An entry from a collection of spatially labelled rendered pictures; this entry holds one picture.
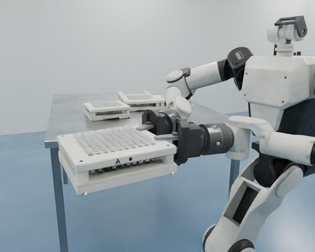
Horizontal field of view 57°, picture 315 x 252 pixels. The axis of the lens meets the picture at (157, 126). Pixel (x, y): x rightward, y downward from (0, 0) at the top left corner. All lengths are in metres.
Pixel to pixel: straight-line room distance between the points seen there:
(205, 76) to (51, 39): 3.94
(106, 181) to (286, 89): 0.63
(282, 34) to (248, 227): 0.68
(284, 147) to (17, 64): 4.53
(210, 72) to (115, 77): 3.98
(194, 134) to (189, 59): 4.90
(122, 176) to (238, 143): 0.35
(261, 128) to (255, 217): 0.43
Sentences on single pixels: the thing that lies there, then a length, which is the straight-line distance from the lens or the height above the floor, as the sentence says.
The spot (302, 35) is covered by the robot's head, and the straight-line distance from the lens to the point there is 1.08.
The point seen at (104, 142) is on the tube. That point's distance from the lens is 0.73.
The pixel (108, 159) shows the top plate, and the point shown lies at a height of 1.08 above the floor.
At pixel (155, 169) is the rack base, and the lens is 0.70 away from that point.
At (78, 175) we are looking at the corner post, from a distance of 0.65.
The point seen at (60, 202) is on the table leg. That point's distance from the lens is 1.60.
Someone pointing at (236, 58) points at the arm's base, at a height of 1.28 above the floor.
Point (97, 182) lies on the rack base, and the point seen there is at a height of 1.04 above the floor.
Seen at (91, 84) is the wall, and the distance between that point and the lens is 5.08.
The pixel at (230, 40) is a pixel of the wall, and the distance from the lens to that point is 6.12.
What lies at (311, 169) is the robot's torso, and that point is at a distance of 1.30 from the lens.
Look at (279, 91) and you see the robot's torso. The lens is 1.02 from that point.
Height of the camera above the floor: 1.32
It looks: 15 degrees down
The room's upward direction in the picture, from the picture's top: straight up
